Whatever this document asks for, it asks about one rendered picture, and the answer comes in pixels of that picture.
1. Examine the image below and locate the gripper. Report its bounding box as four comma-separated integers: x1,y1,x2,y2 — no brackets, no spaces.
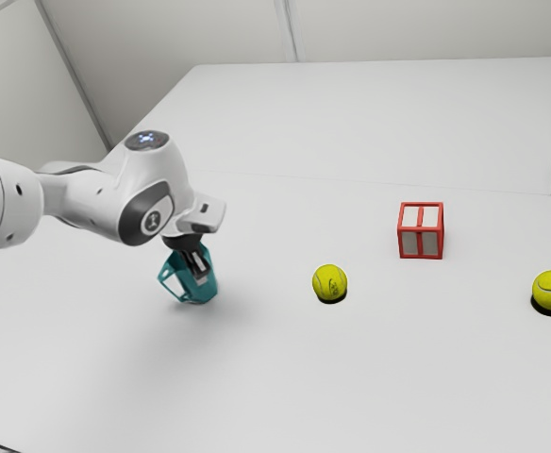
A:
161,228,211,286

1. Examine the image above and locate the red and white cube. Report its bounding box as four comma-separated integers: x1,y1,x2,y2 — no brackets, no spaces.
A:
396,201,445,260

